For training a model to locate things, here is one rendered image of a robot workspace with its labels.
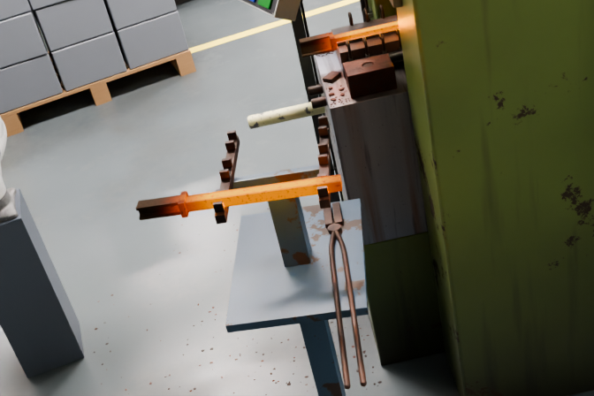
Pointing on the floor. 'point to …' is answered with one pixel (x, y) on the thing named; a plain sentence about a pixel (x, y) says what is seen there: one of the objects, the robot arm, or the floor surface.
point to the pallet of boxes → (79, 33)
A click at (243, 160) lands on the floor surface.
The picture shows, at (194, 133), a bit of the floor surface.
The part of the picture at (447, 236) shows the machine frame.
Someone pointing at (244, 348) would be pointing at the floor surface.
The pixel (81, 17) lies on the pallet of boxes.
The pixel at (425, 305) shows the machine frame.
